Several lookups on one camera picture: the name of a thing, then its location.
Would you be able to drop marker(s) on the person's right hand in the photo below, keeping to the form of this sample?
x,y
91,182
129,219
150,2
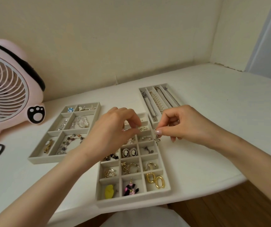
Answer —
x,y
196,125

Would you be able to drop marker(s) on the person's left hand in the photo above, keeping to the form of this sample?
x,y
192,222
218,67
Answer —
x,y
109,134

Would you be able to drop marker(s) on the pink bow stud earring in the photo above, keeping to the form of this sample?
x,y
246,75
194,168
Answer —
x,y
131,140

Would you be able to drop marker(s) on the black bow earrings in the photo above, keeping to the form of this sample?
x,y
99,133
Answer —
x,y
111,157

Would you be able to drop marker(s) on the oval cameo earring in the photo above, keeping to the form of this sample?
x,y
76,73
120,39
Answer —
x,y
133,152
126,153

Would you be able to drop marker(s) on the rhinestone bow brooch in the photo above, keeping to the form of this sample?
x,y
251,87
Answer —
x,y
88,107

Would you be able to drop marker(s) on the crystal stud earring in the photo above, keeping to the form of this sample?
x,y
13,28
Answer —
x,y
143,128

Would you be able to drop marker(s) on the pearl drop earring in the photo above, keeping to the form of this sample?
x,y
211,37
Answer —
x,y
146,138

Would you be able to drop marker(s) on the gold heart hoop earring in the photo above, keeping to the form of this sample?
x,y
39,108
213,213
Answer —
x,y
109,173

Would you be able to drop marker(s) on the gold chunky hoop earring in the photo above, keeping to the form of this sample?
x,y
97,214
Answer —
x,y
129,169

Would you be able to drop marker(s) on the grey necklace tray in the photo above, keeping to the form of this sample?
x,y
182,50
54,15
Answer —
x,y
155,125

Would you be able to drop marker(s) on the silver snake earring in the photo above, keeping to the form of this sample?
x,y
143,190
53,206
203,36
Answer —
x,y
148,150
157,140

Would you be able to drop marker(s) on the shiny wide hoop earring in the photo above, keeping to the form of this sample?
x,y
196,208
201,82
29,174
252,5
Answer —
x,y
150,166

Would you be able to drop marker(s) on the yellow enamel earring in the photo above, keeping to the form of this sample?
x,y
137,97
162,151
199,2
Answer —
x,y
111,188
108,193

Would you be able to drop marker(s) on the gold oval hoop earring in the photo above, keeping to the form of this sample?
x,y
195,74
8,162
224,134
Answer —
x,y
160,178
150,174

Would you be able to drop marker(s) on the pink black bow earring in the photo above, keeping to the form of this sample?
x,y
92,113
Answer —
x,y
130,190

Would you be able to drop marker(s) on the grey earring grid tray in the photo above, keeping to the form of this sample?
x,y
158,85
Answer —
x,y
130,200

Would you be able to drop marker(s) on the grey bracelet tray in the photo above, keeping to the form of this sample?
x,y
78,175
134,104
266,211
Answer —
x,y
33,160

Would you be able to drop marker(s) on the person's right forearm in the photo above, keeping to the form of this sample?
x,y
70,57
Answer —
x,y
260,167

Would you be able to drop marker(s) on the person's left forearm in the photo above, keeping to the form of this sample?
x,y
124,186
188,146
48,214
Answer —
x,y
41,193

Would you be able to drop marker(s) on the white table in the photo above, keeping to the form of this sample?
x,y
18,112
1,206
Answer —
x,y
196,167

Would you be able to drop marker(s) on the white door panel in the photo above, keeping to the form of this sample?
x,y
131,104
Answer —
x,y
270,49

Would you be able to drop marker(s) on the pink animal-shaped desk fan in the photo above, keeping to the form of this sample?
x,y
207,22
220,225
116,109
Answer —
x,y
7,96

